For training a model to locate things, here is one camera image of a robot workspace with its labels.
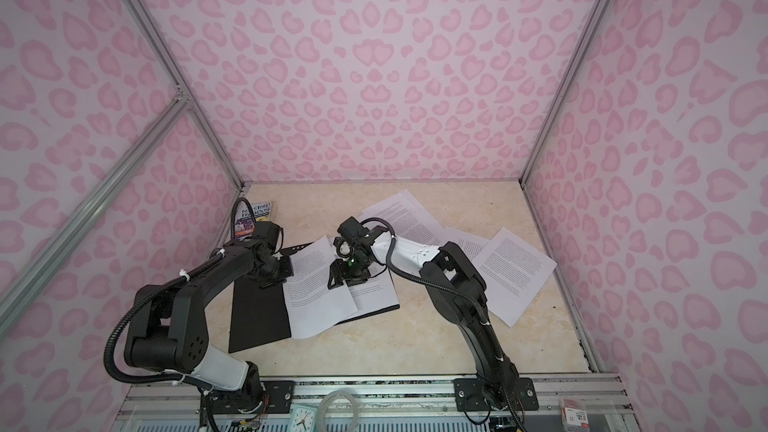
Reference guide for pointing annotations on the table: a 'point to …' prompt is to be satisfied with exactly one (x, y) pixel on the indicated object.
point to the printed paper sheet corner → (376, 292)
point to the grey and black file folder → (261, 312)
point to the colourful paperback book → (245, 226)
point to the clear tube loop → (324, 403)
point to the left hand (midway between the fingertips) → (288, 272)
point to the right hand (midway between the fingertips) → (337, 281)
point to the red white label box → (574, 420)
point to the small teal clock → (303, 418)
